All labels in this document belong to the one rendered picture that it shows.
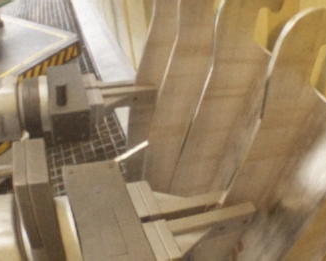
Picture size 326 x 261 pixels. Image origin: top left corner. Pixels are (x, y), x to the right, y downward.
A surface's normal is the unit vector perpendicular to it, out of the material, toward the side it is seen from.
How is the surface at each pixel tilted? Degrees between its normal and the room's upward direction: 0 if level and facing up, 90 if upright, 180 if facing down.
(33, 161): 13
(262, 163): 90
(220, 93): 90
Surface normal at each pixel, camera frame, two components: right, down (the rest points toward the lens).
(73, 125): 0.35, 0.59
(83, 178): 0.11, -0.80
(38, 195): 0.37, 0.24
